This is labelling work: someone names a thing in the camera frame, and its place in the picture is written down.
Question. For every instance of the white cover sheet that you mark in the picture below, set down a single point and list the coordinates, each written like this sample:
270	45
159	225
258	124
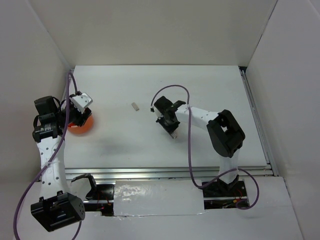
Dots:
157	198

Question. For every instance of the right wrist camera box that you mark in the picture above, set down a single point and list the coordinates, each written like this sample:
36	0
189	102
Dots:
157	110

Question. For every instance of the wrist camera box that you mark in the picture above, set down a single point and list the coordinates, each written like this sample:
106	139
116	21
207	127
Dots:
81	101
157	110

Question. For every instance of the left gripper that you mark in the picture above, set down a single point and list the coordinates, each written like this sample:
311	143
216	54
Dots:
82	117

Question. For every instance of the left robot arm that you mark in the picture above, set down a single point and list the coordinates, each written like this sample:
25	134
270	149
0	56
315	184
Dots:
58	206

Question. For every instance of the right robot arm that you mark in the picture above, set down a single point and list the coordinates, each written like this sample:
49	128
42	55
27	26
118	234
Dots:
225	134

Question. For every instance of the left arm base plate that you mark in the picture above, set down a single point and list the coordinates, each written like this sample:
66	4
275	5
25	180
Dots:
96	197

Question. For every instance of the orange round pen holder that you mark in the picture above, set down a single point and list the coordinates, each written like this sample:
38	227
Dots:
79	130

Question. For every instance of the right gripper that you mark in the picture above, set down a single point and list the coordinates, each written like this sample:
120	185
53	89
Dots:
170	129

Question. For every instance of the beige eraser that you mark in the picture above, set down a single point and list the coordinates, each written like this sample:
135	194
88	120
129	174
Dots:
135	106

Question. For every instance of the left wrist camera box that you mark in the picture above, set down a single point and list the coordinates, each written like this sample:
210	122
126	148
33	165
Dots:
81	101

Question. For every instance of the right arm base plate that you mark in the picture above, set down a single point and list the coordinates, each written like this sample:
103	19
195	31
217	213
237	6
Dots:
215	198

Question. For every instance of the aluminium front rail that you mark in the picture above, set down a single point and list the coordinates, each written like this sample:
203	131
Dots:
157	173

